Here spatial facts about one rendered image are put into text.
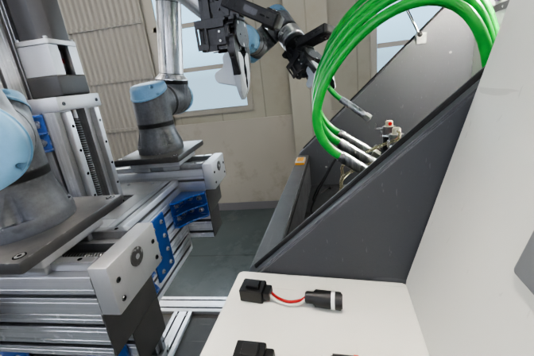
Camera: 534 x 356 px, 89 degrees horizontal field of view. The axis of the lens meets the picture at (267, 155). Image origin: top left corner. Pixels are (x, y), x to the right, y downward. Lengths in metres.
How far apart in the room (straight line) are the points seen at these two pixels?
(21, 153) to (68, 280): 0.22
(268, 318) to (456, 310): 0.18
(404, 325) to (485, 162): 0.18
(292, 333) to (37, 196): 0.45
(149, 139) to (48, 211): 0.45
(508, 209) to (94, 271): 0.50
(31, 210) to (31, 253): 0.08
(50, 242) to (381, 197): 0.48
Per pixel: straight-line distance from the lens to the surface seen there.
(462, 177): 0.31
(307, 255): 0.39
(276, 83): 2.43
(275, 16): 0.53
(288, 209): 0.63
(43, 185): 0.60
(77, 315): 0.60
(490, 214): 0.27
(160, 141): 0.95
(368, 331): 0.35
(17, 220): 0.60
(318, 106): 0.41
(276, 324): 0.35
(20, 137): 0.43
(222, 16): 0.55
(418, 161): 0.33
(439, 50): 1.01
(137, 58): 2.78
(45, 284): 0.60
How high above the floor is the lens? 1.24
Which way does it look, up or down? 16 degrees down
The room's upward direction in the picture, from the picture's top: 7 degrees counter-clockwise
